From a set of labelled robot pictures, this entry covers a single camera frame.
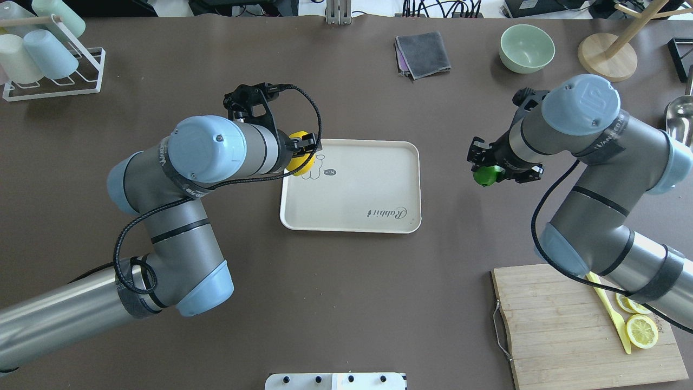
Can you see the yellow whole lemon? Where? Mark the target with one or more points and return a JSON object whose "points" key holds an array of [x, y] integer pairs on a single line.
{"points": [[303, 158]]}

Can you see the grey folded cloth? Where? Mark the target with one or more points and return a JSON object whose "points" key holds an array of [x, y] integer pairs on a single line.
{"points": [[421, 55]]}

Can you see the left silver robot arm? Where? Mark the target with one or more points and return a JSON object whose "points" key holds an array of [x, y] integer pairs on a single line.
{"points": [[168, 255]]}

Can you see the green lime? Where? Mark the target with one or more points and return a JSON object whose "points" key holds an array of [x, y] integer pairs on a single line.
{"points": [[488, 175]]}

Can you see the light blue plastic cup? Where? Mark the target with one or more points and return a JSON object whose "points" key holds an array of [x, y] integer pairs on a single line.
{"points": [[50, 55]]}

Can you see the white wire cup rack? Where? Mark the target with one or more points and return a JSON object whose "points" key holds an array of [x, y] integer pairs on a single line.
{"points": [[86, 80]]}

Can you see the white plastic cup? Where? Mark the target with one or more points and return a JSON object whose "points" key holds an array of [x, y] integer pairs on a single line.
{"points": [[16, 62]]}

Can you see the mint green bowl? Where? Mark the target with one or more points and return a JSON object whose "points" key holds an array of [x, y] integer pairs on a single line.
{"points": [[526, 49]]}

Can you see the wooden cutting board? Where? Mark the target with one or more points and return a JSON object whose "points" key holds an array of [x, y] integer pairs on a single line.
{"points": [[559, 336]]}

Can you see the mint plastic cup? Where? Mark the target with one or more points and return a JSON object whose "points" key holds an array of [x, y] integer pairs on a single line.
{"points": [[69, 17]]}

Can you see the lemon slice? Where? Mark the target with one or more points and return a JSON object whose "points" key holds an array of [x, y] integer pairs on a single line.
{"points": [[642, 331], [631, 306]]}

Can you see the cream rectangular tray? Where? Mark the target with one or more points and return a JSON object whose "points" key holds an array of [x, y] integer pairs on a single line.
{"points": [[356, 186]]}

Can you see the metal scoop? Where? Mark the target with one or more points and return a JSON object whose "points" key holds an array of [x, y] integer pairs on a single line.
{"points": [[678, 116]]}

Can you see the yellow plastic knife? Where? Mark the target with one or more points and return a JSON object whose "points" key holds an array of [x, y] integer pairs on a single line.
{"points": [[616, 318]]}

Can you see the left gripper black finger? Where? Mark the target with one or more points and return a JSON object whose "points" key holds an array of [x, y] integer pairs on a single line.
{"points": [[304, 143], [298, 169]]}

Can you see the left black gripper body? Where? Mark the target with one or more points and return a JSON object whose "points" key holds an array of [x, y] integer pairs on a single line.
{"points": [[283, 149]]}

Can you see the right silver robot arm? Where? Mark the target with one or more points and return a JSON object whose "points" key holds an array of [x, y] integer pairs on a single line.
{"points": [[625, 158]]}

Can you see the wooden mug tree stand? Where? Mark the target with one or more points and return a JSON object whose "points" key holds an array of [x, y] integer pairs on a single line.
{"points": [[611, 56]]}

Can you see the white pillar with base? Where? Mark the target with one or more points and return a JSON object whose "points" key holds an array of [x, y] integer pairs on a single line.
{"points": [[348, 380]]}

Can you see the aluminium frame post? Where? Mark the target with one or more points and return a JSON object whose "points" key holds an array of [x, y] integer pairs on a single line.
{"points": [[338, 12]]}

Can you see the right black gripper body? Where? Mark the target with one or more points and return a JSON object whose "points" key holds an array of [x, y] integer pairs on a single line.
{"points": [[502, 153]]}

